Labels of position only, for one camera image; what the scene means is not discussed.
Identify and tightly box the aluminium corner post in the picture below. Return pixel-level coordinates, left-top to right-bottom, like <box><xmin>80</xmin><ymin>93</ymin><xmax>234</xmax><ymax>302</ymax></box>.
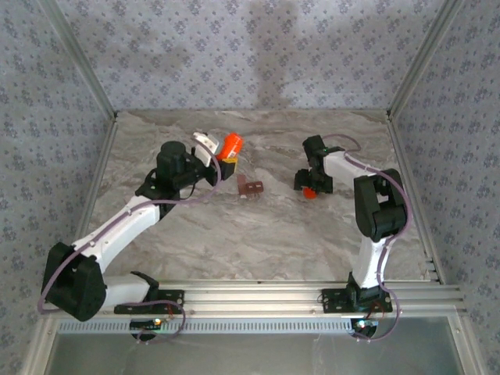
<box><xmin>385</xmin><ymin>0</ymin><xmax>466</xmax><ymax>120</ymax></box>
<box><xmin>37</xmin><ymin>0</ymin><xmax>120</xmax><ymax>120</ymax></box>

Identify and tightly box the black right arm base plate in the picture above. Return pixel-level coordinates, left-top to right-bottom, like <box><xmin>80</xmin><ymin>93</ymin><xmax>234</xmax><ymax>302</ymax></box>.
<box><xmin>320</xmin><ymin>287</ymin><xmax>394</xmax><ymax>315</ymax></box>

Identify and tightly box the floral patterned backdrop cloth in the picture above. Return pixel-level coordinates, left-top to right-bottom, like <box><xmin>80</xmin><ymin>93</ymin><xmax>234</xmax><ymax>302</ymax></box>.
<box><xmin>0</xmin><ymin>0</ymin><xmax>500</xmax><ymax>375</ymax></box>

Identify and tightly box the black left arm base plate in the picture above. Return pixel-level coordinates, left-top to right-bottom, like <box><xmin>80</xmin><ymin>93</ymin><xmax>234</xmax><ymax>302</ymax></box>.
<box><xmin>112</xmin><ymin>287</ymin><xmax>186</xmax><ymax>316</ymax></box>

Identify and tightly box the grey metal sheet panel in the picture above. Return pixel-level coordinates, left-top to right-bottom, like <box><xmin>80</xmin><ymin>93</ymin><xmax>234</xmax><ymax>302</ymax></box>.
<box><xmin>42</xmin><ymin>331</ymin><xmax>468</xmax><ymax>375</ymax></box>

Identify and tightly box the aluminium side rail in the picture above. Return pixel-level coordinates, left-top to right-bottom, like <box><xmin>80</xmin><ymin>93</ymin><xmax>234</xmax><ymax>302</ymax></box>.
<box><xmin>385</xmin><ymin>112</ymin><xmax>447</xmax><ymax>285</ymax></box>
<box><xmin>58</xmin><ymin>112</ymin><xmax>120</xmax><ymax>288</ymax></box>

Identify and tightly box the slotted grey cable duct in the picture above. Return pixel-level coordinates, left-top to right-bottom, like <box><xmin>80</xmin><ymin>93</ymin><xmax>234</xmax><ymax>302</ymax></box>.
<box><xmin>56</xmin><ymin>316</ymin><xmax>355</xmax><ymax>336</ymax></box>

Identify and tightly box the aluminium mounting rail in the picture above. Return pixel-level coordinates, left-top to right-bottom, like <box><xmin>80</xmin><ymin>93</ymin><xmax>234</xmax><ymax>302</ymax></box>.
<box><xmin>41</xmin><ymin>279</ymin><xmax>469</xmax><ymax>316</ymax></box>

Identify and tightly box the aluminium bottom frame bar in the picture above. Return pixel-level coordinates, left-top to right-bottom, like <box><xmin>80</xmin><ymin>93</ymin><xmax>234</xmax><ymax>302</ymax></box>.
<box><xmin>448</xmin><ymin>312</ymin><xmax>489</xmax><ymax>375</ymax></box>
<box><xmin>17</xmin><ymin>315</ymin><xmax>60</xmax><ymax>375</ymax></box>

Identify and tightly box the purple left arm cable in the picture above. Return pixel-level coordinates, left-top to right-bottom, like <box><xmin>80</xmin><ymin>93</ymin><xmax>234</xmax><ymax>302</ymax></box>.
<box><xmin>37</xmin><ymin>154</ymin><xmax>226</xmax><ymax>345</ymax></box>

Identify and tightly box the small controller board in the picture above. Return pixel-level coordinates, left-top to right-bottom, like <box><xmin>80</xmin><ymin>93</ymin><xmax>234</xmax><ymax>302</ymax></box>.
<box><xmin>129</xmin><ymin>317</ymin><xmax>163</xmax><ymax>330</ymax></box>
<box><xmin>350</xmin><ymin>317</ymin><xmax>380</xmax><ymax>331</ymax></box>

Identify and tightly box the orange pill bottle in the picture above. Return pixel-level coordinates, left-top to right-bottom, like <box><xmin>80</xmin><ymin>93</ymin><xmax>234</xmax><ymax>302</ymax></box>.
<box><xmin>213</xmin><ymin>131</ymin><xmax>245</xmax><ymax>162</ymax></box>

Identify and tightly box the brown pill organizer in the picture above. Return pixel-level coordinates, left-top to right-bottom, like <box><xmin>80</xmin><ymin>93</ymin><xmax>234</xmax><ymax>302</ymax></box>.
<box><xmin>236</xmin><ymin>173</ymin><xmax>266</xmax><ymax>200</ymax></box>

